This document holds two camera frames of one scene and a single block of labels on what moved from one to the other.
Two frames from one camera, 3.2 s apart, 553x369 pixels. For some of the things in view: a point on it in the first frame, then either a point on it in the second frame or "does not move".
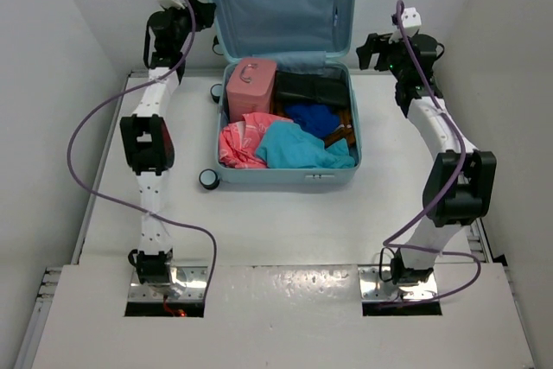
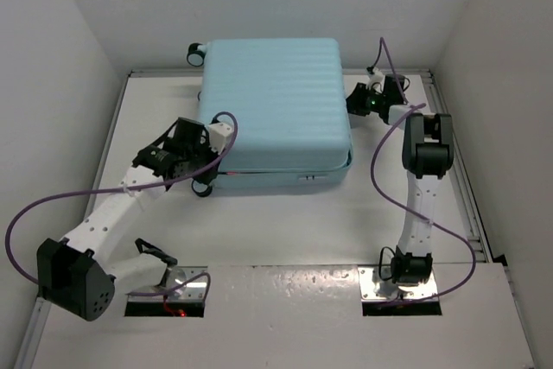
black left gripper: [204, 15] → [206, 176]
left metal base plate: [187, 283] does not move
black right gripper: [366, 51] → [354, 100]
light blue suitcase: [297, 10] → [289, 97]
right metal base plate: [376, 283] does not move
